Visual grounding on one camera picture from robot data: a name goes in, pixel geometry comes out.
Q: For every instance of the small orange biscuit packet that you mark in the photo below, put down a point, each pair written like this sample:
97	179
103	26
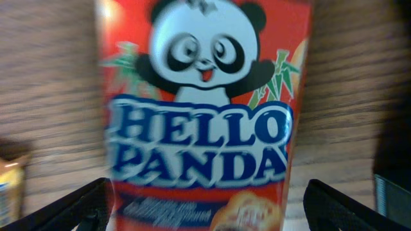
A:
12	181

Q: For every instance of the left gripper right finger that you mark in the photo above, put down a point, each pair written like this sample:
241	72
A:
327	209

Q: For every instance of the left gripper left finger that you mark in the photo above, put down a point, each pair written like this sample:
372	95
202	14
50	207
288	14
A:
85	209

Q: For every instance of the red Hello Panda box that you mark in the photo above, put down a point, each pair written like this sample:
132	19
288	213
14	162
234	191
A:
201	107

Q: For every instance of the black cardboard box with lid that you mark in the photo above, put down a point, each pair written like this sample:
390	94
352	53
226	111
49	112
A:
392	167

